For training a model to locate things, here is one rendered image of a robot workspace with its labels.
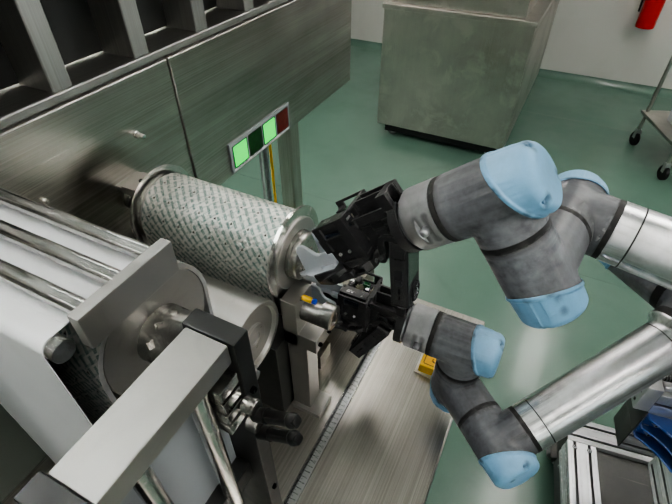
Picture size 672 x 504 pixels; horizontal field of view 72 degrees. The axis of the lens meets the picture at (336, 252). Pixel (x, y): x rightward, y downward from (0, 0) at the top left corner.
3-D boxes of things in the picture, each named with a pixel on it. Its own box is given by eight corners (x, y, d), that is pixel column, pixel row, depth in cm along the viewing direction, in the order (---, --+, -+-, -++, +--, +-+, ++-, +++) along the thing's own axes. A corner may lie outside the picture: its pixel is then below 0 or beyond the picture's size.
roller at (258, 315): (238, 394, 67) (224, 344, 59) (110, 332, 76) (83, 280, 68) (281, 335, 75) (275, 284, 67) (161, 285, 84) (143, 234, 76)
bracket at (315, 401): (321, 420, 87) (317, 314, 67) (292, 406, 89) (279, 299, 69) (333, 399, 90) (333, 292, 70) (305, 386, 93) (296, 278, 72)
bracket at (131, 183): (143, 200, 76) (140, 190, 75) (117, 191, 78) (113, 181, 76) (164, 185, 79) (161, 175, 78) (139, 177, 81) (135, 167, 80)
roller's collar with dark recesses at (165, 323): (191, 396, 46) (177, 358, 42) (146, 373, 48) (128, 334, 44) (230, 349, 50) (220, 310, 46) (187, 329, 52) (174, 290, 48)
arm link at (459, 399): (451, 440, 78) (463, 406, 71) (419, 385, 86) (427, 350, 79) (490, 424, 81) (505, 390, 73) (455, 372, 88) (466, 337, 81)
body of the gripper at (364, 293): (352, 265, 81) (418, 287, 77) (351, 298, 86) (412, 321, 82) (332, 293, 76) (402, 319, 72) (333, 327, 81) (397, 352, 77)
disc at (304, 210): (274, 318, 70) (263, 244, 60) (271, 316, 70) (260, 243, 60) (320, 258, 80) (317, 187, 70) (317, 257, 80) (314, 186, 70)
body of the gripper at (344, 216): (333, 201, 63) (403, 169, 54) (368, 250, 65) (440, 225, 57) (306, 234, 58) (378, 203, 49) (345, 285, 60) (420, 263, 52)
